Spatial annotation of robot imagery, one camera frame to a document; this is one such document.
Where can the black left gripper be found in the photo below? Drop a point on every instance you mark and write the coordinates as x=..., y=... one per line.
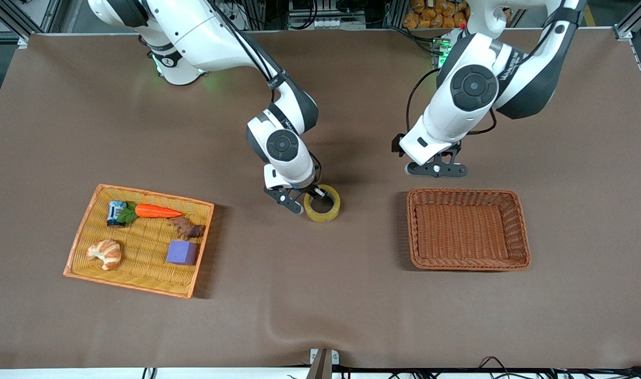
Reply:
x=396, y=145

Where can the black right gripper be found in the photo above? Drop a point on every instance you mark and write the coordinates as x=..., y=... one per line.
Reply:
x=316, y=192

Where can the yellow wicker tray orange rim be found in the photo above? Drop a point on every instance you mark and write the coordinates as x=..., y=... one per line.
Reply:
x=89, y=273

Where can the brown wicker basket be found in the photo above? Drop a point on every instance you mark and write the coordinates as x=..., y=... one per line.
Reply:
x=468, y=231

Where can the purple cube block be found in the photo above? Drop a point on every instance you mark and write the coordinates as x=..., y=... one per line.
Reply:
x=182, y=253

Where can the bag of orange snacks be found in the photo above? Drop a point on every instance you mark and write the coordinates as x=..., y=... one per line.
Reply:
x=431, y=16

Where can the yellow packing tape roll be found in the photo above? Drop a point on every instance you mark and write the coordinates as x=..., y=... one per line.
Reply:
x=331, y=214

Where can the aluminium frame profile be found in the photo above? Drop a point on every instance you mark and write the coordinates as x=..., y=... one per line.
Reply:
x=39, y=16
x=633, y=21

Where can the metal table clamp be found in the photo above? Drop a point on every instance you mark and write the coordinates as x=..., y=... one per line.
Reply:
x=323, y=363

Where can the orange toy carrot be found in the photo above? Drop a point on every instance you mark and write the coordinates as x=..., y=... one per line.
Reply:
x=157, y=211

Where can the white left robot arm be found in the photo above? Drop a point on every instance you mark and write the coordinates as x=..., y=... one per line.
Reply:
x=473, y=87

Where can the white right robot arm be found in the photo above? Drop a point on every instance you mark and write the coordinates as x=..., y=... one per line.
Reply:
x=204, y=37

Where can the brown toy animal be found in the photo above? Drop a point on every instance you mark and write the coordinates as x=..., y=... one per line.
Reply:
x=186, y=228

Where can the white power strip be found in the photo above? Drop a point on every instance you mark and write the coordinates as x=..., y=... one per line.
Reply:
x=240, y=18

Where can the brown table cloth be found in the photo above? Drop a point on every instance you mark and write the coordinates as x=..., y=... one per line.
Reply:
x=320, y=295

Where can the small white socket strip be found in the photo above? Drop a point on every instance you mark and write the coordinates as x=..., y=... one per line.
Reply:
x=328, y=23

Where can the small blue can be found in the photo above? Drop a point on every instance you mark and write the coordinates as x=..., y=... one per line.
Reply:
x=114, y=213

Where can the toy croissant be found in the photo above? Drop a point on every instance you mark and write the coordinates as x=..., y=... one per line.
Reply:
x=106, y=253

